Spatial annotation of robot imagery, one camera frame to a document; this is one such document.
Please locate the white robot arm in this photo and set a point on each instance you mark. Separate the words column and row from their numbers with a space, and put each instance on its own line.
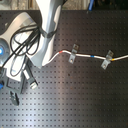
column 50, row 12

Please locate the right metal cable clip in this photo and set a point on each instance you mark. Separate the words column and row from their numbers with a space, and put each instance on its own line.
column 107, row 60

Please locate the metal cable clip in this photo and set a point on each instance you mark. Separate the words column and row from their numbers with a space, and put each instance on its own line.
column 73, row 53
column 107, row 60

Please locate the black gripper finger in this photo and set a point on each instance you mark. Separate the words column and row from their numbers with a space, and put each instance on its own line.
column 14, row 98
column 31, row 80

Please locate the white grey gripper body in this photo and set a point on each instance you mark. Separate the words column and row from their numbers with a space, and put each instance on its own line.
column 20, row 40

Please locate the left metal cable clip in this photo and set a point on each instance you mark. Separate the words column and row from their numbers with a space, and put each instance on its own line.
column 73, row 53

